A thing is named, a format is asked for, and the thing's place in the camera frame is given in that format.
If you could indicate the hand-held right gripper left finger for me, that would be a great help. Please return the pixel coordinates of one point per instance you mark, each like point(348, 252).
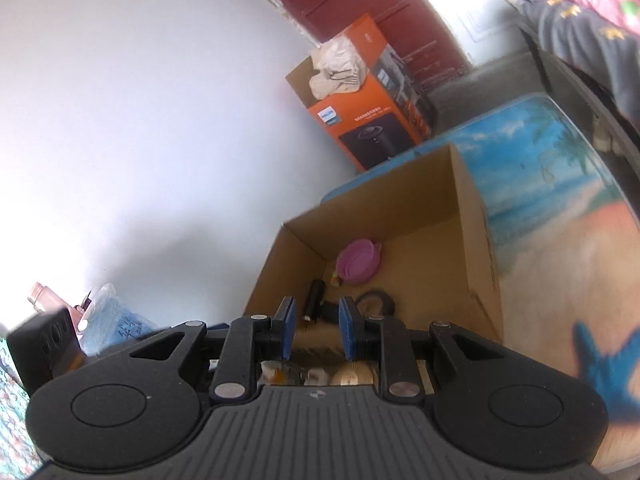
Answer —
point(287, 327)

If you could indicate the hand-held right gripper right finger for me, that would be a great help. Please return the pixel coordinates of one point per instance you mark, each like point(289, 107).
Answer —
point(346, 330)

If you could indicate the black cylinder with yellow label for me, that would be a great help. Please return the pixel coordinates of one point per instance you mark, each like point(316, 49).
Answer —
point(315, 297)

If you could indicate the white charger plug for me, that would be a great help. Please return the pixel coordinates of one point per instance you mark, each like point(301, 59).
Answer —
point(316, 376)

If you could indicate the pink plastic lid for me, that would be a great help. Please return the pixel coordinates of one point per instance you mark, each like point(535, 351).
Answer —
point(357, 260)

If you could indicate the brown cardboard box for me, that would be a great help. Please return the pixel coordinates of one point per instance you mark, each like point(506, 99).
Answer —
point(440, 200)

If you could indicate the dark jar with gold lid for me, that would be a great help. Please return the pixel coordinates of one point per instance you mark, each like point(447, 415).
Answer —
point(352, 375)

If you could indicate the pink bottle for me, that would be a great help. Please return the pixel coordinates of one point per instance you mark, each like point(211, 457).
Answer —
point(42, 297)

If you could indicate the green dropper bottle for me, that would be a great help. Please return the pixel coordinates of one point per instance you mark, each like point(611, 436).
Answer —
point(272, 375)

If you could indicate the teal floral cloth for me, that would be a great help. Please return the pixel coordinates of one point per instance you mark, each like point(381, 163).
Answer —
point(12, 400)

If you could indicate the blue plastic bag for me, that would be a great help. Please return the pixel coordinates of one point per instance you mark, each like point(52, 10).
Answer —
point(115, 320)

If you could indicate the orange appliance box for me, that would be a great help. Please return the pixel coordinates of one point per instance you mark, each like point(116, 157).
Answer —
point(370, 130)

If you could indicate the cream cloth bundle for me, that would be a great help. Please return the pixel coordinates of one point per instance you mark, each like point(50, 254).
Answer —
point(335, 70)

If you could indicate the white panelled door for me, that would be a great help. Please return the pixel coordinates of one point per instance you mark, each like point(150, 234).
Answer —
point(480, 20)

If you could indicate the grey blanket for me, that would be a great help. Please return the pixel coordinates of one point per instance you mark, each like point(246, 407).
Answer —
point(585, 45)

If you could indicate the dark bed frame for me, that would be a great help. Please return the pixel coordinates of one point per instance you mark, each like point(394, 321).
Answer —
point(575, 90)

